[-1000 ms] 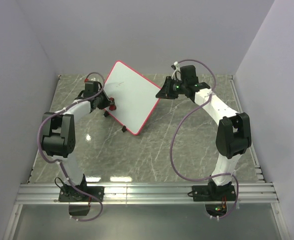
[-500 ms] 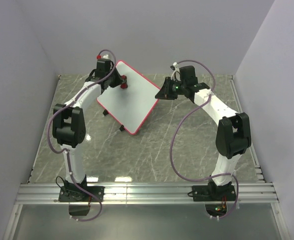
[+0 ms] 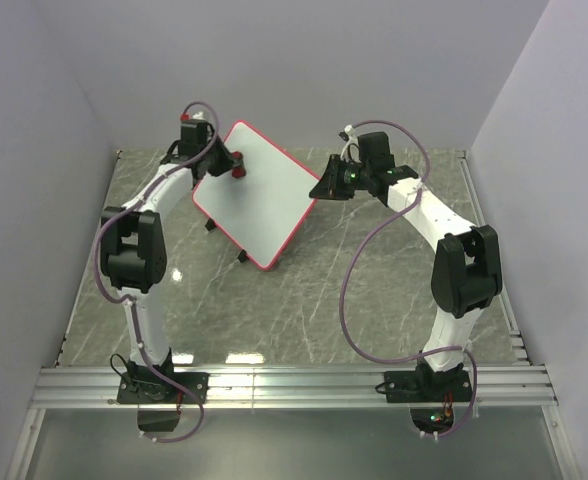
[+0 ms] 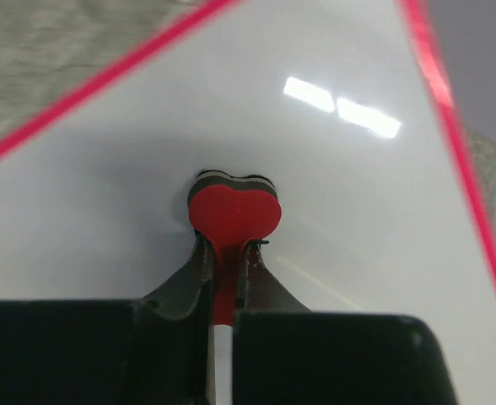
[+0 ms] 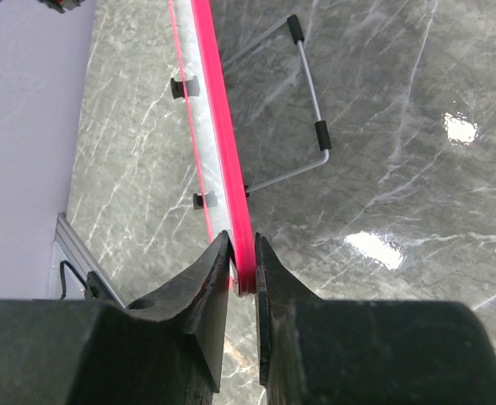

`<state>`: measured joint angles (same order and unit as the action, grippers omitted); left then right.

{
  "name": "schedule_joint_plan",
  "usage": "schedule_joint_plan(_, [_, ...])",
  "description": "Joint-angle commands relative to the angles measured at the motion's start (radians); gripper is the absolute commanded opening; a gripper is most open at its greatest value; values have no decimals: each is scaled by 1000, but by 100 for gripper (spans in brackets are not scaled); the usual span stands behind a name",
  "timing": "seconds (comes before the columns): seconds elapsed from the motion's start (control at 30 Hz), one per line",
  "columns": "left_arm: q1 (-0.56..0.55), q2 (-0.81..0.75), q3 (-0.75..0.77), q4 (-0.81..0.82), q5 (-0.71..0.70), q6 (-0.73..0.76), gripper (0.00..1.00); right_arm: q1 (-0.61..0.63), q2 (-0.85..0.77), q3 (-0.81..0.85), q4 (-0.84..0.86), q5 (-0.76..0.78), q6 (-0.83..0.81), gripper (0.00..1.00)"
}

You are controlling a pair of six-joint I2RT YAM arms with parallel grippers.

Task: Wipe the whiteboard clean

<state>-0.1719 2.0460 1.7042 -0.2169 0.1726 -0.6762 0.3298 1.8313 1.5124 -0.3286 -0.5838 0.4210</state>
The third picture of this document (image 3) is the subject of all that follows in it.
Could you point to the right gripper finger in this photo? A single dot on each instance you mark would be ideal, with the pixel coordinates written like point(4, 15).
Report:
point(336, 166)
point(325, 189)

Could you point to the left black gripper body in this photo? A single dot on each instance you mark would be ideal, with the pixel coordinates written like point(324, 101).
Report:
point(217, 159)

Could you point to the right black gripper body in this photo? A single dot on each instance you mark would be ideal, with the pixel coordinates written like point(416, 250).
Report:
point(353, 176)

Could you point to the red whiteboard eraser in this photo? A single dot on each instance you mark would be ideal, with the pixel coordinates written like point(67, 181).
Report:
point(238, 170)

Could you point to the pink framed whiteboard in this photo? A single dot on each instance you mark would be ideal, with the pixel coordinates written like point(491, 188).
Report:
point(261, 211)

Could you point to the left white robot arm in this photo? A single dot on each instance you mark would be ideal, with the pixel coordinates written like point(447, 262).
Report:
point(130, 256)

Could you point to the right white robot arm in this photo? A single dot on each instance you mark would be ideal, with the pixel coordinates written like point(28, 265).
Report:
point(466, 273)

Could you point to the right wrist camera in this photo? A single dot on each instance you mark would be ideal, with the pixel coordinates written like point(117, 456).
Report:
point(348, 135)

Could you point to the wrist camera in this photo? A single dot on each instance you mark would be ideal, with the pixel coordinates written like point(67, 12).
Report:
point(348, 135)
point(200, 115)

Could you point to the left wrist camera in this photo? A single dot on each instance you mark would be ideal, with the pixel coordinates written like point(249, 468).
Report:
point(200, 115)

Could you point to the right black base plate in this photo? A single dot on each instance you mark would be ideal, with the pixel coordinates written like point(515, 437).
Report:
point(425, 386)

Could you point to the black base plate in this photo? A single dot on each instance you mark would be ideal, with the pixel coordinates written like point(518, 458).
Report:
point(425, 386)
point(153, 390)

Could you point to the right side aluminium rail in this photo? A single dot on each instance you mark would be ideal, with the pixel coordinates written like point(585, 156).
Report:
point(489, 240)

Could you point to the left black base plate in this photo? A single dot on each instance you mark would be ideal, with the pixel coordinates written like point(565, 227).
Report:
point(153, 390)

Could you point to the aluminium mounting rail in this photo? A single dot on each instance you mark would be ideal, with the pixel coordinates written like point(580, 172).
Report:
point(253, 387)

